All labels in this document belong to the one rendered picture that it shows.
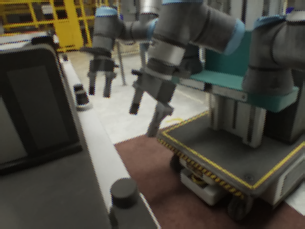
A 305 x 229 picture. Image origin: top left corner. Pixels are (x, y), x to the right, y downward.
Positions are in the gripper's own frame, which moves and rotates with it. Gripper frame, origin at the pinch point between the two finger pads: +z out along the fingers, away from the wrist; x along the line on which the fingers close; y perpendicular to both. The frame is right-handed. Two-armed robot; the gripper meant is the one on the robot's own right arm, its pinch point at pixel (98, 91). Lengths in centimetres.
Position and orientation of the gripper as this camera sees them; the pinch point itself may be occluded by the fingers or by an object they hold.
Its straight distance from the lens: 88.5
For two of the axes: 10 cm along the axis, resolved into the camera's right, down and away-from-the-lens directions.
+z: -1.2, 9.9, 0.8
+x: -6.8, -1.5, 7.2
